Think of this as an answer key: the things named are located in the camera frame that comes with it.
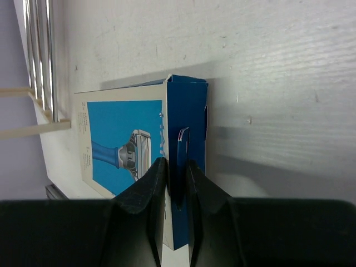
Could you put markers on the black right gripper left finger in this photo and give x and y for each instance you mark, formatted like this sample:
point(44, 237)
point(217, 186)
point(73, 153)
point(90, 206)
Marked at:
point(124, 231)

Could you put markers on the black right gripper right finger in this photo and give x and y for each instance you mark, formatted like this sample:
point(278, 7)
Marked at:
point(244, 231)

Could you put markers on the blue Harry's box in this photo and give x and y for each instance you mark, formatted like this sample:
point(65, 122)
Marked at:
point(122, 131)

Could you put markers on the cream metal-rod shelf rack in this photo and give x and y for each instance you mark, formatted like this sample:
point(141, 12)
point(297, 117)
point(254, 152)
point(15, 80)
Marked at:
point(40, 43)

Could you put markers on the aluminium rail frame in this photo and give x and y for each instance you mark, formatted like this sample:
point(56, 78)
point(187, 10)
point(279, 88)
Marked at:
point(54, 193)

